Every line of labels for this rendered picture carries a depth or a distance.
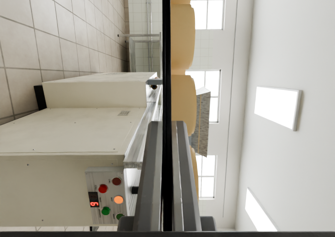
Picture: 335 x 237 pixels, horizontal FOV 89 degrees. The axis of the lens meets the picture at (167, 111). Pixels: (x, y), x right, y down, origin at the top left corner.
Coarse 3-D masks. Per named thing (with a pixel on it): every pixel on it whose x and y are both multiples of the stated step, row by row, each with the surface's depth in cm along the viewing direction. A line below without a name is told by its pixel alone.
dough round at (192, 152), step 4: (192, 148) 14; (192, 152) 12; (192, 156) 12; (192, 160) 12; (196, 160) 12; (192, 164) 12; (196, 164) 12; (196, 168) 12; (196, 172) 11; (196, 176) 11; (196, 180) 11; (196, 184) 11; (196, 188) 11; (196, 192) 11
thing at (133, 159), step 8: (152, 104) 140; (152, 112) 117; (144, 120) 101; (152, 120) 106; (144, 128) 89; (136, 136) 79; (144, 136) 79; (136, 144) 72; (144, 144) 71; (128, 152) 65; (136, 152) 65; (128, 160) 60; (136, 160) 60; (128, 168) 60; (136, 168) 60
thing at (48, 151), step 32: (0, 128) 88; (32, 128) 87; (64, 128) 87; (96, 128) 87; (128, 128) 86; (0, 160) 62; (32, 160) 62; (64, 160) 62; (96, 160) 62; (0, 192) 66; (32, 192) 66; (64, 192) 66; (128, 192) 67; (0, 224) 71; (32, 224) 71; (64, 224) 71; (96, 224) 71
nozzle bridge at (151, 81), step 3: (150, 78) 144; (153, 78) 144; (156, 78) 143; (159, 78) 143; (162, 78) 143; (150, 81) 133; (153, 81) 133; (156, 81) 133; (159, 81) 133; (162, 81) 133; (150, 84) 134; (153, 84) 134; (156, 84) 134; (159, 84) 134; (162, 84) 134; (189, 138) 135; (189, 141) 136; (189, 144) 137
